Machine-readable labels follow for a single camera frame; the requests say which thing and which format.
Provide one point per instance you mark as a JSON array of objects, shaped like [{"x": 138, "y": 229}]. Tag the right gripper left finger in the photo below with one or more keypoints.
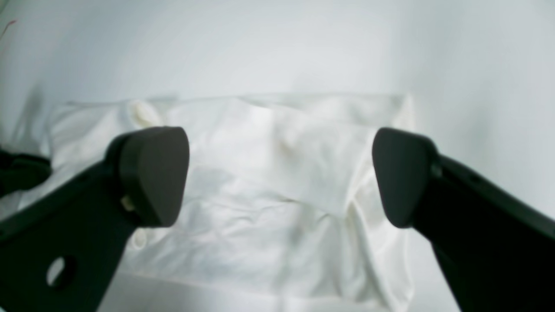
[{"x": 61, "y": 253}]

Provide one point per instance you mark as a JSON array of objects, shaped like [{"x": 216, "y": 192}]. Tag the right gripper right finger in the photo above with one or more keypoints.
[{"x": 496, "y": 253}]

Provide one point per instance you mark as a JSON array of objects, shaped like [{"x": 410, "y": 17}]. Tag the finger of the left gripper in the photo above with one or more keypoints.
[{"x": 21, "y": 171}]

